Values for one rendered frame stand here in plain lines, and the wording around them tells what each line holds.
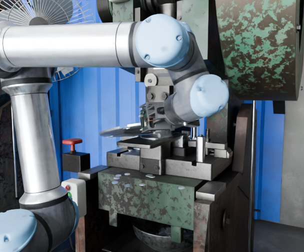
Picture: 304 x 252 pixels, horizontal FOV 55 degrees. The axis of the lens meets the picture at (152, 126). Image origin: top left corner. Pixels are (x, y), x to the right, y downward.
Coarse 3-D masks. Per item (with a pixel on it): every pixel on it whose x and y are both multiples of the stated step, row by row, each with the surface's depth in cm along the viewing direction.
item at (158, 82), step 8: (152, 72) 114; (160, 72) 112; (144, 80) 115; (152, 80) 113; (160, 80) 113; (168, 80) 111; (152, 88) 111; (160, 88) 110; (168, 88) 108; (152, 96) 111; (160, 96) 110
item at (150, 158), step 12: (120, 144) 98; (132, 144) 96; (144, 144) 94; (156, 144) 96; (168, 144) 109; (144, 156) 108; (156, 156) 106; (168, 156) 110; (144, 168) 109; (156, 168) 105
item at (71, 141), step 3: (72, 138) 120; (75, 138) 119; (78, 138) 120; (63, 141) 115; (66, 141) 115; (69, 141) 114; (72, 141) 114; (75, 141) 115; (78, 141) 117; (81, 141) 118; (72, 144) 117; (72, 147) 117
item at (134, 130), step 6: (132, 126) 85; (138, 126) 87; (180, 126) 103; (102, 132) 92; (108, 132) 92; (114, 132) 94; (120, 132) 97; (126, 132) 102; (132, 132) 104; (138, 132) 105; (150, 132) 110
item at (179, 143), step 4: (172, 132) 126; (176, 132) 124; (180, 132) 124; (180, 136) 115; (184, 136) 116; (188, 136) 120; (176, 140) 116; (180, 140) 115; (184, 140) 117; (188, 140) 120; (172, 144) 117; (176, 144) 116; (180, 144) 115; (184, 144) 117
